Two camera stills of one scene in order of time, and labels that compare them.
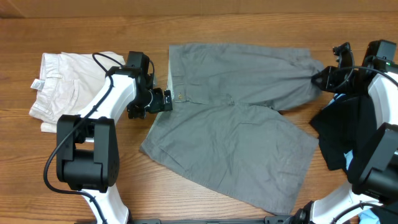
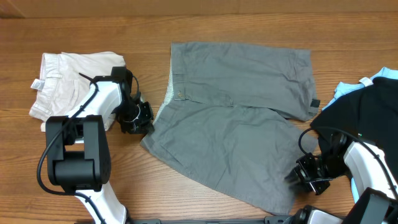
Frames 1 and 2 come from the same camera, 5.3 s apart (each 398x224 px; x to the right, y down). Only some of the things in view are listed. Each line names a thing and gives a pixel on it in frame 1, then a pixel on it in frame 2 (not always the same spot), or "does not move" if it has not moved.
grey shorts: (226, 134) does not move
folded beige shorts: (68, 80) does not move
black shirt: (347, 124) does not move
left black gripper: (158, 104) -> (145, 121)
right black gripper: (328, 76) -> (303, 171)
